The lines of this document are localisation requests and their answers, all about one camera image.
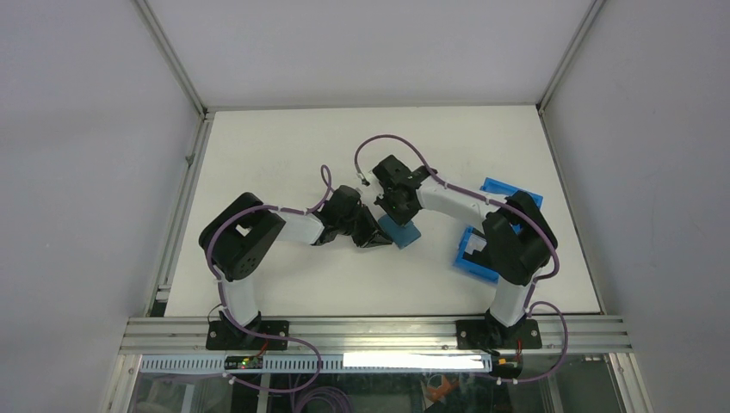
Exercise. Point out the aluminium front mounting rail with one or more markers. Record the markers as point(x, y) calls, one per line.
point(578, 334)

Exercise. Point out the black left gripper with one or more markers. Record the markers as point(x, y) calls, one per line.
point(378, 238)

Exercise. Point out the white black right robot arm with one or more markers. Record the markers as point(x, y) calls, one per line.
point(518, 240)

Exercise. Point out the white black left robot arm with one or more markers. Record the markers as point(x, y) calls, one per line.
point(237, 240)

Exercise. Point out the blue plastic bin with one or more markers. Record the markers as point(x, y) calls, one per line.
point(472, 240)

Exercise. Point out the teal leather card holder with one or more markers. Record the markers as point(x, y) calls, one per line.
point(401, 235)

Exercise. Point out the white slotted cable duct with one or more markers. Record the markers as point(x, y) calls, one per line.
point(308, 363)

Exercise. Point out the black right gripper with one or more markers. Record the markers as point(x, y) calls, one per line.
point(381, 202)

